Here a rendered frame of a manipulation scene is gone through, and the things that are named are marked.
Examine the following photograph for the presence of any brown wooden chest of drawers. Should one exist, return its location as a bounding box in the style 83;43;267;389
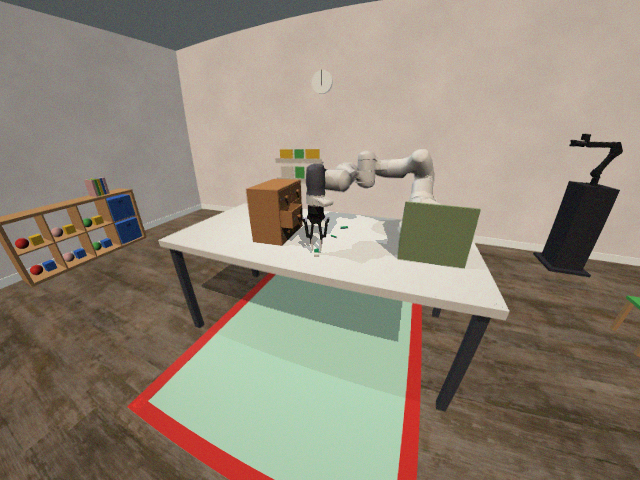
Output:
246;179;303;246

